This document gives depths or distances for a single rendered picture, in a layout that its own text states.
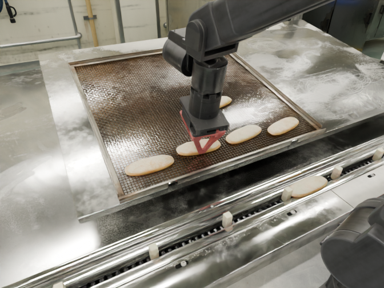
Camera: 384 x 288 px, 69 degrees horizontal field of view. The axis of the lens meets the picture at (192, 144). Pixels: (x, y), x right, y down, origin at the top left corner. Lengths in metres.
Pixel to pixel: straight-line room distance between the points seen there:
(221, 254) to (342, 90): 0.65
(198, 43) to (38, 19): 3.66
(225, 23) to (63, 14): 3.69
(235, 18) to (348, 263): 0.33
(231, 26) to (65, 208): 0.47
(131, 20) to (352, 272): 3.70
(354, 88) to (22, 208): 0.92
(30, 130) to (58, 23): 3.18
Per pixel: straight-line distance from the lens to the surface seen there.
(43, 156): 0.80
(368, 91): 1.00
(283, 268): 0.53
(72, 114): 0.72
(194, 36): 0.43
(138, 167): 0.55
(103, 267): 0.49
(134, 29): 3.92
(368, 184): 0.68
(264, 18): 0.37
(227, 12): 0.40
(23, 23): 4.04
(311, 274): 0.54
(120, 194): 0.53
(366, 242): 0.37
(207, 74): 0.46
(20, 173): 0.77
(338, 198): 0.61
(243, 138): 0.63
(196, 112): 0.51
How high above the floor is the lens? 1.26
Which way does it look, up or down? 36 degrees down
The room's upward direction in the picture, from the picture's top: straight up
